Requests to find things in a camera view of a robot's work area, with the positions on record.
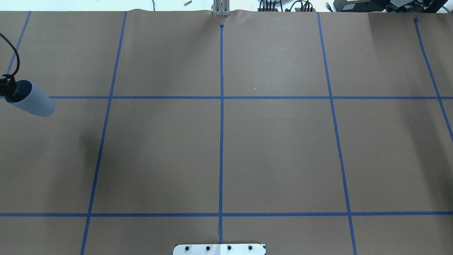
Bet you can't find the light blue plastic cup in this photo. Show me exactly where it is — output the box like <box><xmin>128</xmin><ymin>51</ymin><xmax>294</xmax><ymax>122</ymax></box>
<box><xmin>5</xmin><ymin>80</ymin><xmax>55</xmax><ymax>117</ymax></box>

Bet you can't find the aluminium frame post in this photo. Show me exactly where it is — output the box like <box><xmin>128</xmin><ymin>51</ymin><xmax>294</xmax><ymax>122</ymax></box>
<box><xmin>212</xmin><ymin>0</ymin><xmax>231</xmax><ymax>17</ymax></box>

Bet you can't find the black equipment box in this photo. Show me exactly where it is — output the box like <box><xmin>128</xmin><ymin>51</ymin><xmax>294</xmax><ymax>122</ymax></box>
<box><xmin>333</xmin><ymin>0</ymin><xmax>448</xmax><ymax>13</ymax></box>

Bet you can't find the black cable bundle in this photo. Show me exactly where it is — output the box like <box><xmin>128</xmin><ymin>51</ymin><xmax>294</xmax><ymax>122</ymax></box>
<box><xmin>258</xmin><ymin>0</ymin><xmax>316</xmax><ymax>13</ymax></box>

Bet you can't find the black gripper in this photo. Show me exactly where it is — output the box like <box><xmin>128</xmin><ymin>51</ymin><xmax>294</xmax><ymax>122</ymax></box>
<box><xmin>0</xmin><ymin>74</ymin><xmax>17</xmax><ymax>97</ymax></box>

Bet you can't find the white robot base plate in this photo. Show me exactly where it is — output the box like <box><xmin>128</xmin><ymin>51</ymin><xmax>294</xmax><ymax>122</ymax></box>
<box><xmin>173</xmin><ymin>243</ymin><xmax>266</xmax><ymax>255</ymax></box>

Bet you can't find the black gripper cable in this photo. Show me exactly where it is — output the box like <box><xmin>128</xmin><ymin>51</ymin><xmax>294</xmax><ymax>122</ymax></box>
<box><xmin>0</xmin><ymin>33</ymin><xmax>21</xmax><ymax>77</ymax></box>

